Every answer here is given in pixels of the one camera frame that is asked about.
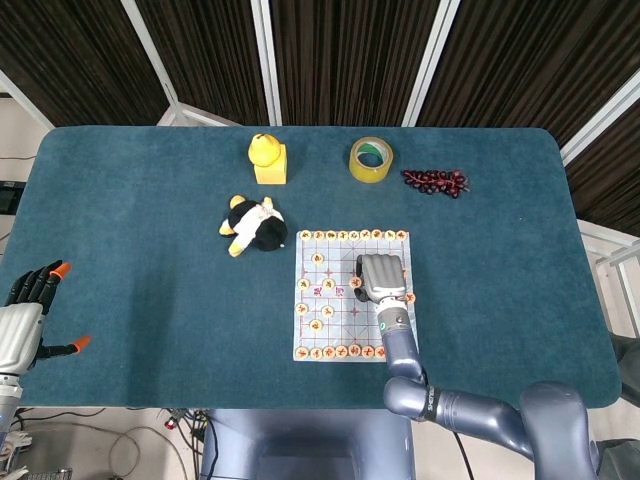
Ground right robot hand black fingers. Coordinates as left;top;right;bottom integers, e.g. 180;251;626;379
349;254;409;304

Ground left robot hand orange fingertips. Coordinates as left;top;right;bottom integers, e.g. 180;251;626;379
0;259;93;375

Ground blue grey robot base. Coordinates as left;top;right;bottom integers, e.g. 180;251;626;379
199;408;418;480

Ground white Chinese chess board sheet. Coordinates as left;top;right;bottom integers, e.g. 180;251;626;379
292;229;421;362

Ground dark red grape bunch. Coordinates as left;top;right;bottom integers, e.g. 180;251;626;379
401;168;472;200

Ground yellow clear tape roll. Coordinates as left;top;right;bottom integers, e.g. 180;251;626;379
348;135;395;184

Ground black white plush toy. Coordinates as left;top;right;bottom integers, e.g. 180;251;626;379
217;195;290;258

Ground black electronic device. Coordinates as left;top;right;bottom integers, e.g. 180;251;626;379
0;180;26;216

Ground blue felt table mat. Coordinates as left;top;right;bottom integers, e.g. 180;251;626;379
0;125;625;410

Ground yellow duck figure on block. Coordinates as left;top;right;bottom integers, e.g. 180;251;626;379
248;132;290;186

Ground white metal rack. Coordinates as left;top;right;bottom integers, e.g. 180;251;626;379
577;217;640;314

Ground dark green chair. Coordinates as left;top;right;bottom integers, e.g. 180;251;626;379
608;333;640;397

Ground grey cable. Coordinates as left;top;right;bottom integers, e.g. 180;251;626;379
22;422;201;480

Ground white partition frame post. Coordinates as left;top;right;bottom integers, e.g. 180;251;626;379
401;0;462;128
558;69;640;167
0;68;55;129
118;0;241;127
249;0;283;127

